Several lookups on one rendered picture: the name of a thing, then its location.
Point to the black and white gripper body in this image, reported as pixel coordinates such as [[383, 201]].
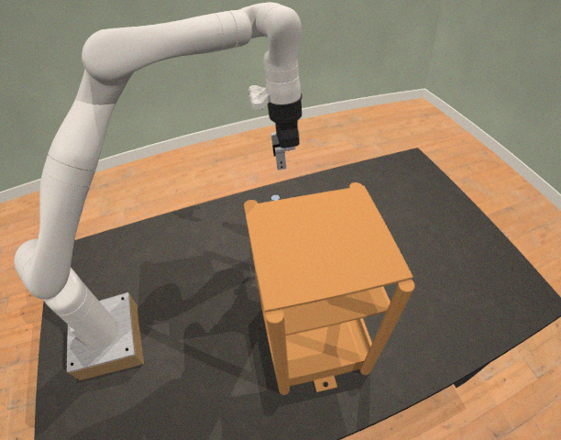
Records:
[[285, 108]]

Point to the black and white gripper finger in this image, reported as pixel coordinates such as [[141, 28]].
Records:
[[280, 157], [275, 142]]

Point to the light brown wooden shelving unit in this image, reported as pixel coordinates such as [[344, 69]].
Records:
[[313, 248]]

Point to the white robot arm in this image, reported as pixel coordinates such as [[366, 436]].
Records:
[[111, 56]]

